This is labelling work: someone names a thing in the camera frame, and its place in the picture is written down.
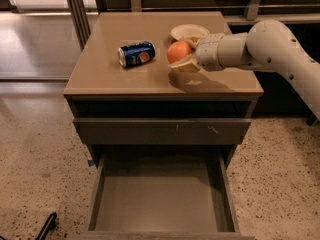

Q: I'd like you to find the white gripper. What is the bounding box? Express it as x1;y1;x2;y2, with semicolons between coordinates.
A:
170;33;224;73

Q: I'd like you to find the orange fruit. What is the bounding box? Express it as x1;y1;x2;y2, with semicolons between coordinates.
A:
167;41;192;64

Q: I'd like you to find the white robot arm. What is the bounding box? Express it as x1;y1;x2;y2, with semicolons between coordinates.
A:
170;19;320;119

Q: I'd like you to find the grey drawer cabinet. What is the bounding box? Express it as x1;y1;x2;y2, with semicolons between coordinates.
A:
64;12;263;161

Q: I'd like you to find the white bowl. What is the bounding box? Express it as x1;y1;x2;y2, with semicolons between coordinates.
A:
170;24;210;40

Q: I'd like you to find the blue pepsi can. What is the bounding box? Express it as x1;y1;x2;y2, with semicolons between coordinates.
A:
117;41;155;68

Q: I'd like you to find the blue tape piece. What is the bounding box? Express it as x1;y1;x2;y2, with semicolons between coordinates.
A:
88;160;95;167

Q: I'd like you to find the black object on floor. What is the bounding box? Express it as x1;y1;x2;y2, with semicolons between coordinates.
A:
35;212;57;240

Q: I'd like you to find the metal door frame post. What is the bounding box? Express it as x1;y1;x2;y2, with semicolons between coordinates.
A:
67;0;91;49

